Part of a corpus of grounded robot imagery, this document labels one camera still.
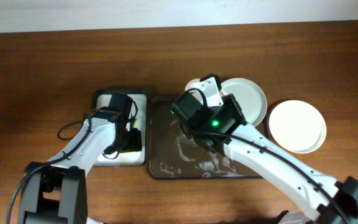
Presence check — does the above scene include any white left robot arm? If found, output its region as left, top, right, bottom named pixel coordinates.
left=15, top=90, right=147, bottom=223

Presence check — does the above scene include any brown plastic tray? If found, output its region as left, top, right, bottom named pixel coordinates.
left=146, top=95, right=260, bottom=180

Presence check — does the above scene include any pale green plate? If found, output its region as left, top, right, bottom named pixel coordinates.
left=221, top=78, right=267, bottom=126

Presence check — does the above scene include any white soapy water tray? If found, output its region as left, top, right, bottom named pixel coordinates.
left=91, top=90, right=147, bottom=167

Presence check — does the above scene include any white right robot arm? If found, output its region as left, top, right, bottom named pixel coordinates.
left=171, top=74, right=358, bottom=223

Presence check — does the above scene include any yellow green sponge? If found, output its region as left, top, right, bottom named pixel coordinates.
left=129, top=119, right=140, bottom=130

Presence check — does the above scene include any white front plate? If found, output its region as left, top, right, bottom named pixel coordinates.
left=268, top=100, right=327, bottom=154

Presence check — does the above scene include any pinkish white plate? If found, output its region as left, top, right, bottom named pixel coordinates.
left=185, top=78, right=227, bottom=96

